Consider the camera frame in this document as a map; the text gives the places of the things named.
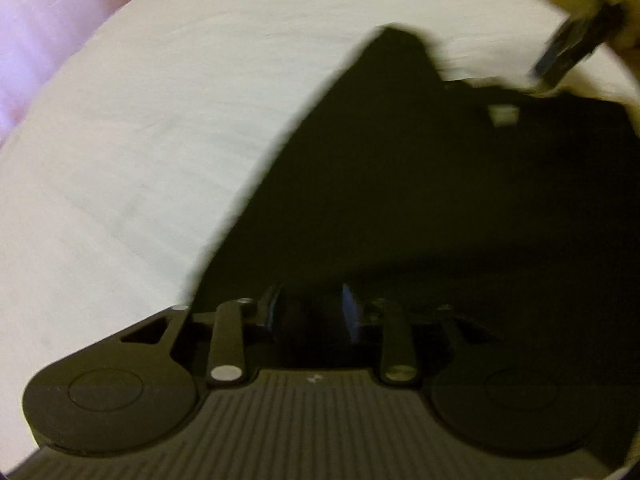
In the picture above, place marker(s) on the bed with striped sheet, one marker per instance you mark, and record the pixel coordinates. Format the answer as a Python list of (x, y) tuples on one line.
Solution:
[(150, 160)]

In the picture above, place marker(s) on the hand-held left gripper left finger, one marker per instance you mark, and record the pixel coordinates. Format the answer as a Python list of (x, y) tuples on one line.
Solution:
[(226, 345)]

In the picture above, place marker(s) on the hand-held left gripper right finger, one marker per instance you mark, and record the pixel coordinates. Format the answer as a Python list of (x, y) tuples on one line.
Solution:
[(352, 315)]

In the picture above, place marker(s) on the black garment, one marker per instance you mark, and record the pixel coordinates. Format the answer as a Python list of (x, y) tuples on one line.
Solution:
[(400, 185)]

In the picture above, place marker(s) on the pink curtain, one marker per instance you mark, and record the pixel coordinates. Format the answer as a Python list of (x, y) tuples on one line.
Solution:
[(35, 25)]

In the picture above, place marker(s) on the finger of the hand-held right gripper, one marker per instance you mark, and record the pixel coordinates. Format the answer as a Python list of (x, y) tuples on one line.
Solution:
[(585, 45), (552, 52)]

